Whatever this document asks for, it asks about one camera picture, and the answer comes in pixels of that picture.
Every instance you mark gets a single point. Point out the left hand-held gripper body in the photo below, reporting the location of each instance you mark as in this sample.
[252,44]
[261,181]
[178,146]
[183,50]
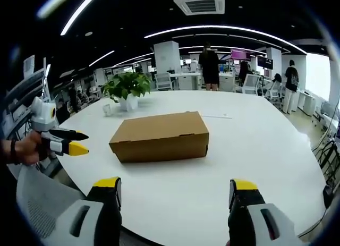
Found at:
[43,115]

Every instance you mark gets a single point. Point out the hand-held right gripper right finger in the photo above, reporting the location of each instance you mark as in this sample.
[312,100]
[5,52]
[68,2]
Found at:
[252,216]

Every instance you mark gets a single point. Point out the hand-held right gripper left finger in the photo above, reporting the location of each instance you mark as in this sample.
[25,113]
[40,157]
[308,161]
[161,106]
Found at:
[87,219]

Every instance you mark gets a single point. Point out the brown cardboard shoe box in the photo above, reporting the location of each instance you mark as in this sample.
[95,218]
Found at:
[159,137]

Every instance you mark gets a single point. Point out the person's left hand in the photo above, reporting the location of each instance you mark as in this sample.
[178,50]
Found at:
[27,147]

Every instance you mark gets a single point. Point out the black wrist band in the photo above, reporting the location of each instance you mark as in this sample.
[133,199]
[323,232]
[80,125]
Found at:
[13,151]

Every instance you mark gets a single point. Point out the small clear glass cup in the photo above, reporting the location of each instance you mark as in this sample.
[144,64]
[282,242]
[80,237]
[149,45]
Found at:
[107,109]

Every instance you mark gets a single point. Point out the green potted plant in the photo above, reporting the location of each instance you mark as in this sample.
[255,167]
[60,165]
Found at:
[127,89]

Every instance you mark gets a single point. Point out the white mesh office chair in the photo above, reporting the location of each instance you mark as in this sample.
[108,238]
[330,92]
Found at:
[163,81]
[251,84]

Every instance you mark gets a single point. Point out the white pillar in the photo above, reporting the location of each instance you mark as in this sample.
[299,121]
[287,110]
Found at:
[167,57]

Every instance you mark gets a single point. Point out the ceiling air conditioner vent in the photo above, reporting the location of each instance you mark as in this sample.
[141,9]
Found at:
[199,4]

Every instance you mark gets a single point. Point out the dark wall screen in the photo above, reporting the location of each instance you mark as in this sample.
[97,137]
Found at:
[264,62]

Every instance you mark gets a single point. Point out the purple wall screen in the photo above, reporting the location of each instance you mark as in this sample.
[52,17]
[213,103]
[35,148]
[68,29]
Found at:
[240,54]

